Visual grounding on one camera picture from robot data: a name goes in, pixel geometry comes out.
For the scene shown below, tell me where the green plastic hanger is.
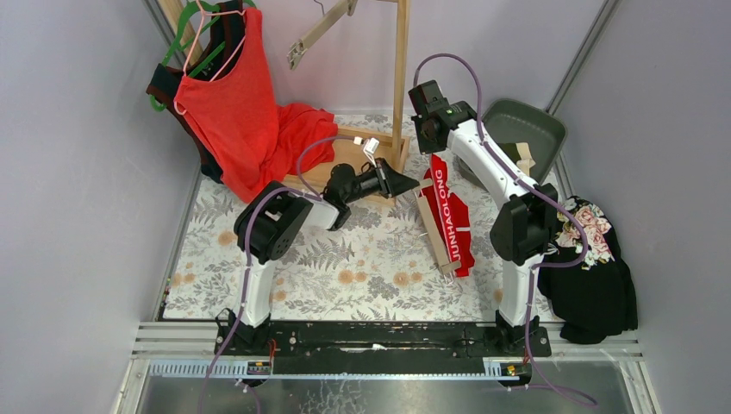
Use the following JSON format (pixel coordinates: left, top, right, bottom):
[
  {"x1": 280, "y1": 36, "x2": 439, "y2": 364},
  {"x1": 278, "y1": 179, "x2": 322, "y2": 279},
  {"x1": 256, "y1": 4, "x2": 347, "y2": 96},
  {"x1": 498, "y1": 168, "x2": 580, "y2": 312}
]
[{"x1": 149, "y1": 0, "x2": 258, "y2": 114}]

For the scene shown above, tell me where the red tank top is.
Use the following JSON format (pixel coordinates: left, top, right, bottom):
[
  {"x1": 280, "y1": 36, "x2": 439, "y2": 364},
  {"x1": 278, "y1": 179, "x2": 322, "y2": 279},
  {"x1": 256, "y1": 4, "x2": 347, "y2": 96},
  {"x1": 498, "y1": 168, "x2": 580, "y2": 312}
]
[{"x1": 173, "y1": 8, "x2": 338, "y2": 203}]

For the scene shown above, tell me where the black floral garment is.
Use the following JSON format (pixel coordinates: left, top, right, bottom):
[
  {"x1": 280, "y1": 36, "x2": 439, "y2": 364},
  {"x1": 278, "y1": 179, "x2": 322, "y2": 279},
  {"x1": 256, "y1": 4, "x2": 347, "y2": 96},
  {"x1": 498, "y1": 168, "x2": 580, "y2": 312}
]
[{"x1": 537, "y1": 196, "x2": 639, "y2": 345}]

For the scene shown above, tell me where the grey plastic bin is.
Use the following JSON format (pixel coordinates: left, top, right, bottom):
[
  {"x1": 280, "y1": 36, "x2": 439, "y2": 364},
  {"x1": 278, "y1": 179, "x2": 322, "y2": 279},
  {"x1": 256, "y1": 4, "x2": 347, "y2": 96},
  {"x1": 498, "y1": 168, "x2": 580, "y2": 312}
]
[{"x1": 482, "y1": 98, "x2": 567, "y2": 184}]

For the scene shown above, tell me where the pink wire hanger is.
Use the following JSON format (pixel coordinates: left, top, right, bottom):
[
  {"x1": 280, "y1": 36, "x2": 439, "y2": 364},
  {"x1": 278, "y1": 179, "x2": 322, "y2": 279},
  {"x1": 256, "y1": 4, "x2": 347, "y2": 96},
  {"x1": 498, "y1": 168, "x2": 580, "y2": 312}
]
[{"x1": 173, "y1": 0, "x2": 247, "y2": 117}]

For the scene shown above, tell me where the wooden clothes rack stand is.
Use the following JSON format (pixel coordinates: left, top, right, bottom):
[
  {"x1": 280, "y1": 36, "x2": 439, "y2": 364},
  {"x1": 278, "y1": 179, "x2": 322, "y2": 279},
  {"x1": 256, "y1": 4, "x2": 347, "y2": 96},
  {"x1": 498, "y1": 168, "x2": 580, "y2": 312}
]
[{"x1": 284, "y1": 0, "x2": 410, "y2": 192}]

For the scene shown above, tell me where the red underwear with white lettering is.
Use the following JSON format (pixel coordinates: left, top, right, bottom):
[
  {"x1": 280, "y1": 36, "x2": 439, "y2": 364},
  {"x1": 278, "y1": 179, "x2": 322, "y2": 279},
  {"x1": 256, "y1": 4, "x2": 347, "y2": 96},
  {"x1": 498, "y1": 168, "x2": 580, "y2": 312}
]
[{"x1": 422, "y1": 154, "x2": 475, "y2": 279}]

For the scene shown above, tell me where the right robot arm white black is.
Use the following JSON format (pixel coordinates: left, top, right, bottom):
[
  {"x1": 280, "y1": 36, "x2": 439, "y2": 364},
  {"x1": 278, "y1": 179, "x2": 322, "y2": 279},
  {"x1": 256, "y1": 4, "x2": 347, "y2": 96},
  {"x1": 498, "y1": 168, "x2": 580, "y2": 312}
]
[{"x1": 409, "y1": 80, "x2": 558, "y2": 343}]

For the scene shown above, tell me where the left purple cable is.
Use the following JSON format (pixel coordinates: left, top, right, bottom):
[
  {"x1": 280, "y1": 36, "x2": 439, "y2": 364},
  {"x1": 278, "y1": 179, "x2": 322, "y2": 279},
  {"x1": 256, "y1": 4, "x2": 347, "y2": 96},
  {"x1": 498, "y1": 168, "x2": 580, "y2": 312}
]
[{"x1": 197, "y1": 135, "x2": 366, "y2": 414}]

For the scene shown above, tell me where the floral table cloth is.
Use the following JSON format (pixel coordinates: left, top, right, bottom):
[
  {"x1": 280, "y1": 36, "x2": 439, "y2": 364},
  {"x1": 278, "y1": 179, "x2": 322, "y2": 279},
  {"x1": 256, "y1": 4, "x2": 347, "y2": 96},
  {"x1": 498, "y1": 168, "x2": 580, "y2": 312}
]
[{"x1": 162, "y1": 113, "x2": 566, "y2": 323}]

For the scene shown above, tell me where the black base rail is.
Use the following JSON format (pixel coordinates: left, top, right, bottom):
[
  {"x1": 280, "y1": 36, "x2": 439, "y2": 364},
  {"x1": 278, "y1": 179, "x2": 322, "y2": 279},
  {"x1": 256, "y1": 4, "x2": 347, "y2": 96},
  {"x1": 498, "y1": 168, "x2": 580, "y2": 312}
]
[{"x1": 215, "y1": 321, "x2": 552, "y2": 376}]

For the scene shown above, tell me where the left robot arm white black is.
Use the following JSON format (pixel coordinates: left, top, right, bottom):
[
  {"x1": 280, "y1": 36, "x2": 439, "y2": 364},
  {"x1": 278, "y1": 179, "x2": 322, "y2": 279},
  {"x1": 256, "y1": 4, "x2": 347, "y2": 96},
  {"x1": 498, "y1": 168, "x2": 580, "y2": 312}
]
[{"x1": 231, "y1": 158, "x2": 419, "y2": 342}]

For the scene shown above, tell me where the dark striped garment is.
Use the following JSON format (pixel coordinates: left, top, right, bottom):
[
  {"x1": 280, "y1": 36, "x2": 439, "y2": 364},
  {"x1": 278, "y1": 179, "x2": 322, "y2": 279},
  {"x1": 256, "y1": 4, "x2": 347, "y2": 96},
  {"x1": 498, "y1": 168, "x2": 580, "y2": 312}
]
[{"x1": 146, "y1": 15, "x2": 246, "y2": 184}]

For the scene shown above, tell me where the olive green underwear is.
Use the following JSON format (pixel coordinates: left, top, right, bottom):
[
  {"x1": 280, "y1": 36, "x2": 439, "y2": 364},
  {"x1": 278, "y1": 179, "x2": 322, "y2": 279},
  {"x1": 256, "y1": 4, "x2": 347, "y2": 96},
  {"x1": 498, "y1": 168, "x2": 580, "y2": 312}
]
[{"x1": 498, "y1": 142, "x2": 536, "y2": 175}]

